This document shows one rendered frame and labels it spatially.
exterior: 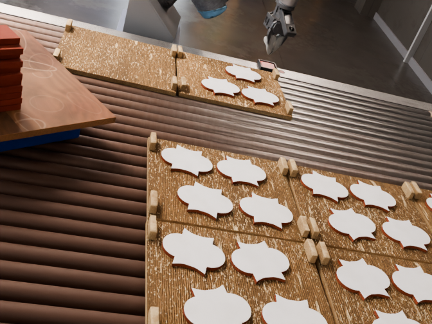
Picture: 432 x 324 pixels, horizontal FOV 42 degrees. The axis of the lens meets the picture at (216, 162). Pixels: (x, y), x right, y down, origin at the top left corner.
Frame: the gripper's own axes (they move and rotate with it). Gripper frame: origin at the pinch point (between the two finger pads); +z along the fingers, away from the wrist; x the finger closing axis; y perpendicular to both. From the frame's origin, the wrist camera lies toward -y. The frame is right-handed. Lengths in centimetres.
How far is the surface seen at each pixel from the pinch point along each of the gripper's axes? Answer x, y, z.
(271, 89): 7.0, -19.0, 5.9
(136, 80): 61, -20, 6
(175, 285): 78, -108, 4
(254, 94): 18.8, -26.4, 4.7
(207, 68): 28.9, -6.5, 6.3
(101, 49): 68, 1, 7
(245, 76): 15.5, -12.3, 5.0
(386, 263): 19, -108, 4
